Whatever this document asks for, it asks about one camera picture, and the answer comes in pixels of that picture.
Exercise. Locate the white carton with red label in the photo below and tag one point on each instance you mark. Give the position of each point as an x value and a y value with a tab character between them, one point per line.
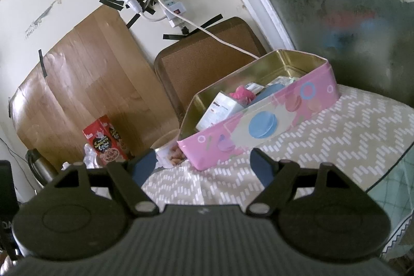
220	111

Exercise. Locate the small white box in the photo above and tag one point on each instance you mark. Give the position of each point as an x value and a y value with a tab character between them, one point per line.
254	88

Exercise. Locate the blue cloth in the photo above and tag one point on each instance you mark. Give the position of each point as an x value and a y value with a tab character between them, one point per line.
268	92

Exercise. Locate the white and green packet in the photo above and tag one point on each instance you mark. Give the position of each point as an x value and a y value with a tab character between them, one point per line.
286	80

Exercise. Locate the white plastic bag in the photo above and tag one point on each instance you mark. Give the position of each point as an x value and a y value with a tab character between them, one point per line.
92	156

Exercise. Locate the large wooden board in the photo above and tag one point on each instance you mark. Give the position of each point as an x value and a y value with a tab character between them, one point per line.
97	78

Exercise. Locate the red cereal box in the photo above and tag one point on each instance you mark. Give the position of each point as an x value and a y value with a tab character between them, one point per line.
108	141

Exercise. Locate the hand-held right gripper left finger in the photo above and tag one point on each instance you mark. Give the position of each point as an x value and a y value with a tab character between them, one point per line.
144	163

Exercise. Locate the teal patterned mat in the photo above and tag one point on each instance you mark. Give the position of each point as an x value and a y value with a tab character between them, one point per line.
396	185

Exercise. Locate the pink tin box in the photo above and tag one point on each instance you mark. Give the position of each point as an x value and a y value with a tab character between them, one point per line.
258	127

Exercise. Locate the pink knitted soft item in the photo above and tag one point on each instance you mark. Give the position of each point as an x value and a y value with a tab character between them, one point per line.
242	94

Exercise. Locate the paper cup with nut print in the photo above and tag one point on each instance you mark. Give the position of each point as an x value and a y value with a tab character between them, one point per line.
166	150

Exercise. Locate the white power strip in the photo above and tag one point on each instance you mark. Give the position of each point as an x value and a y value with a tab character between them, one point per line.
171	6

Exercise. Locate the silver thermos pot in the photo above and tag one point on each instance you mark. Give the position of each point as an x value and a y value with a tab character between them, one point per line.
40	167

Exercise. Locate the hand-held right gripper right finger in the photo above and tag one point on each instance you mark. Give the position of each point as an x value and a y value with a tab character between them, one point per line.
262	166

